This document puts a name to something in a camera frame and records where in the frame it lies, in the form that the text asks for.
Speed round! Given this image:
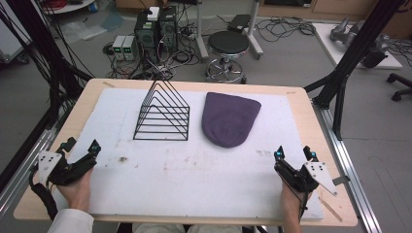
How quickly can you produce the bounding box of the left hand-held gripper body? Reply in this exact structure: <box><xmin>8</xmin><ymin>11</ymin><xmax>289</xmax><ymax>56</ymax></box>
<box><xmin>37</xmin><ymin>150</ymin><xmax>98</xmax><ymax>187</ymax></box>

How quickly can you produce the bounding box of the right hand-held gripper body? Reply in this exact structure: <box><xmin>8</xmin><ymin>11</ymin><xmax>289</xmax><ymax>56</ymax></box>
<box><xmin>273</xmin><ymin>159</ymin><xmax>338</xmax><ymax>197</ymax></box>

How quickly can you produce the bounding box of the person's right hand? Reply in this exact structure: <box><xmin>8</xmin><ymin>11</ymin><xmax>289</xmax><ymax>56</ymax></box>
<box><xmin>279</xmin><ymin>180</ymin><xmax>313</xmax><ymax>216</ymax></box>

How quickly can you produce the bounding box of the person's left hand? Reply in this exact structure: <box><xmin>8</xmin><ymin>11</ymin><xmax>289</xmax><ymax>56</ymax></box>
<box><xmin>55</xmin><ymin>166</ymin><xmax>95</xmax><ymax>214</ymax></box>

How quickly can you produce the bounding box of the grey tape piece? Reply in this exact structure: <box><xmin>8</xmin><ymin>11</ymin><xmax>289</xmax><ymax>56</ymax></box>
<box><xmin>331</xmin><ymin>175</ymin><xmax>352</xmax><ymax>186</ymax></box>

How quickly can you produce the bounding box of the thin wooden strip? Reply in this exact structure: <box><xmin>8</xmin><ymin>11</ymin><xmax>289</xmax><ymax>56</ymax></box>
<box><xmin>318</xmin><ymin>195</ymin><xmax>344</xmax><ymax>223</ymax></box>

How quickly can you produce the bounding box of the purple knit hat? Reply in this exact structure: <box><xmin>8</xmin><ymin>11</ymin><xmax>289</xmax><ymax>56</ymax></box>
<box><xmin>200</xmin><ymin>91</ymin><xmax>262</xmax><ymax>150</ymax></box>

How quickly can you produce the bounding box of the white foam mat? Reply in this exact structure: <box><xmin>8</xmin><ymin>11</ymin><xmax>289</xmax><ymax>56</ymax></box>
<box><xmin>52</xmin><ymin>87</ymin><xmax>326</xmax><ymax>221</ymax></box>

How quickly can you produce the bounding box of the grey power supply unit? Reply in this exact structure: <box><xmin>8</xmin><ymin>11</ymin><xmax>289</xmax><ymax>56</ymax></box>
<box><xmin>111</xmin><ymin>34</ymin><xmax>126</xmax><ymax>61</ymax></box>
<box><xmin>121</xmin><ymin>35</ymin><xmax>138</xmax><ymax>61</ymax></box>

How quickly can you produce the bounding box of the black office chair base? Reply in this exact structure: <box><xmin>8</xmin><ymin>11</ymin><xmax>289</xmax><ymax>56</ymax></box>
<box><xmin>386</xmin><ymin>72</ymin><xmax>412</xmax><ymax>103</ymax></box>

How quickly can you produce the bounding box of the white board with grey robot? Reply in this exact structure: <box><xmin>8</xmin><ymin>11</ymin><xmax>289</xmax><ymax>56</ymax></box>
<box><xmin>312</xmin><ymin>17</ymin><xmax>403</xmax><ymax>71</ymax></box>

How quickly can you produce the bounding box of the black round stool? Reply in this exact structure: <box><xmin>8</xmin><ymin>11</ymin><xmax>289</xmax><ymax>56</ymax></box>
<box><xmin>204</xmin><ymin>30</ymin><xmax>251</xmax><ymax>85</ymax></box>

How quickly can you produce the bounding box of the black computer tower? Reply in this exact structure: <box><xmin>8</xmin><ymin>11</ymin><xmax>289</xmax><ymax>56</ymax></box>
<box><xmin>157</xmin><ymin>5</ymin><xmax>180</xmax><ymax>54</ymax></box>
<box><xmin>133</xmin><ymin>9</ymin><xmax>160</xmax><ymax>64</ymax></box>

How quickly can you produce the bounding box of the black flat box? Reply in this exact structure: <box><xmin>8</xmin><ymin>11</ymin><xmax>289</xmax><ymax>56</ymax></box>
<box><xmin>226</xmin><ymin>14</ymin><xmax>253</xmax><ymax>34</ymax></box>

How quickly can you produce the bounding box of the white metal table stand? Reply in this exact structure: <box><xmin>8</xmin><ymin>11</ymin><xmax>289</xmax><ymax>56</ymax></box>
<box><xmin>193</xmin><ymin>0</ymin><xmax>264</xmax><ymax>61</ymax></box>

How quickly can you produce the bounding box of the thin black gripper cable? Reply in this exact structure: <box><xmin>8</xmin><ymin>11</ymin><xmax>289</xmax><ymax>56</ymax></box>
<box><xmin>298</xmin><ymin>190</ymin><xmax>309</xmax><ymax>221</ymax></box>

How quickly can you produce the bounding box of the aluminium rail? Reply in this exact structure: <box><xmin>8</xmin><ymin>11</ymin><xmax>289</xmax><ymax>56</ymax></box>
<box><xmin>311</xmin><ymin>98</ymin><xmax>384</xmax><ymax>233</ymax></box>
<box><xmin>0</xmin><ymin>106</ymin><xmax>73</xmax><ymax>219</ymax></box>

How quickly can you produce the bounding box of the thick black gripper cable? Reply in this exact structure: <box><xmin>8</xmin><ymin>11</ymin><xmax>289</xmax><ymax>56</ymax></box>
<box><xmin>28</xmin><ymin>164</ymin><xmax>59</xmax><ymax>221</ymax></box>

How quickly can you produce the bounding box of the black wire rack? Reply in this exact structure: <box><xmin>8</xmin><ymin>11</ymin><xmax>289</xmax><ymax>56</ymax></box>
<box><xmin>132</xmin><ymin>80</ymin><xmax>191</xmax><ymax>142</ymax></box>

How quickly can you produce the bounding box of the black metal frame stand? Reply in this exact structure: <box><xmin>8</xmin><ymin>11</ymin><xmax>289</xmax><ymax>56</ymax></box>
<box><xmin>303</xmin><ymin>0</ymin><xmax>406</xmax><ymax>142</ymax></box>
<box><xmin>0</xmin><ymin>0</ymin><xmax>95</xmax><ymax>130</ymax></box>

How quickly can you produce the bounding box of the tangle of floor cables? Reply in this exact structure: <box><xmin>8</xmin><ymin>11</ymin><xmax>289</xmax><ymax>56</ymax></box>
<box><xmin>102</xmin><ymin>6</ymin><xmax>203</xmax><ymax>82</ymax></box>

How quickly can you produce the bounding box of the black floor cable bundle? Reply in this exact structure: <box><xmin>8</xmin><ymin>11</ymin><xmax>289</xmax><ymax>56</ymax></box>
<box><xmin>254</xmin><ymin>16</ymin><xmax>317</xmax><ymax>44</ymax></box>

